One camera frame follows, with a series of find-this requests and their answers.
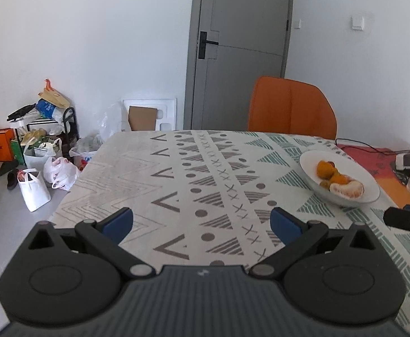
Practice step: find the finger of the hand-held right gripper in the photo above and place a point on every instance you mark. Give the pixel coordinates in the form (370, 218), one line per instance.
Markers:
(406, 219)

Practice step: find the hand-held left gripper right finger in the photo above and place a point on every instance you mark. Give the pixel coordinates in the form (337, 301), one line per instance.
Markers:
(285, 226)

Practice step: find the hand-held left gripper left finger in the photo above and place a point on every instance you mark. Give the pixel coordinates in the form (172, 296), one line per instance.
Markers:
(119, 224)

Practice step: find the peeled orange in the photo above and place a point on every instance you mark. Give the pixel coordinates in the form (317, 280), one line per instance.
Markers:
(348, 190)

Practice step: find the white plate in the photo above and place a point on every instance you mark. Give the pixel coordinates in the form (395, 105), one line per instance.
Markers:
(312, 163)

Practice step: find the small brown fruit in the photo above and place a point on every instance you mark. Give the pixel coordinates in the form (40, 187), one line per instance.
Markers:
(325, 184)

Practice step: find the red orange printed mat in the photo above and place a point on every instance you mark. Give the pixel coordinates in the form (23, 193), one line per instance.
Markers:
(373, 158)

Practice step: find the white red plastic bag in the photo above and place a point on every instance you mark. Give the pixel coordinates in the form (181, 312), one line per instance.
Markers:
(60, 173)

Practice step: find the white paper shopping bag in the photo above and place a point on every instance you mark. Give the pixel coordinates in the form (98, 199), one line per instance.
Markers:
(34, 191)

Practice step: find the patterned tablecloth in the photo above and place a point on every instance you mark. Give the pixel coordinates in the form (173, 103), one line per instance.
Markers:
(198, 168)

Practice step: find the clear plastic bag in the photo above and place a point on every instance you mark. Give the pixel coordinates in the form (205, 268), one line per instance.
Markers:
(111, 123)

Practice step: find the brown cardboard piece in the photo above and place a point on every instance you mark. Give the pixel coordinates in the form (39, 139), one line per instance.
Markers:
(142, 118)

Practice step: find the black metal rack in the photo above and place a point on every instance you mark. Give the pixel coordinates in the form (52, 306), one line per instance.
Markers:
(68, 126)

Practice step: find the black shoe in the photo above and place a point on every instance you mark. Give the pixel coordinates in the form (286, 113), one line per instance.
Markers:
(13, 179)

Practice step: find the orange chair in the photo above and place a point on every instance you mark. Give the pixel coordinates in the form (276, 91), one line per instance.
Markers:
(289, 108)

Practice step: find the white foam board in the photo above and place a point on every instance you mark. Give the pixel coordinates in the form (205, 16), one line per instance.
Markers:
(166, 112)

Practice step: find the blue white bag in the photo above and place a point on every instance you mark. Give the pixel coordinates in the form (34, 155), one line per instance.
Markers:
(46, 108)

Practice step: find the brown paper bag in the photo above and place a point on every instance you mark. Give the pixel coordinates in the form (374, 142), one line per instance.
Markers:
(54, 96)

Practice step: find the black folded item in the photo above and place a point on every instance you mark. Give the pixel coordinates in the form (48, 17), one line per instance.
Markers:
(20, 112)

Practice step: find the grey door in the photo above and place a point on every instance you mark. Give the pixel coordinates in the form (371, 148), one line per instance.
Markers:
(247, 24)

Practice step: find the small white wall switch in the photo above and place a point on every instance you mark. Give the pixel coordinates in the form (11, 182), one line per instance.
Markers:
(298, 24)

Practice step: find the white light switch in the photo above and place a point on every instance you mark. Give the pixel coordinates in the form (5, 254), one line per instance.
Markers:
(358, 22)

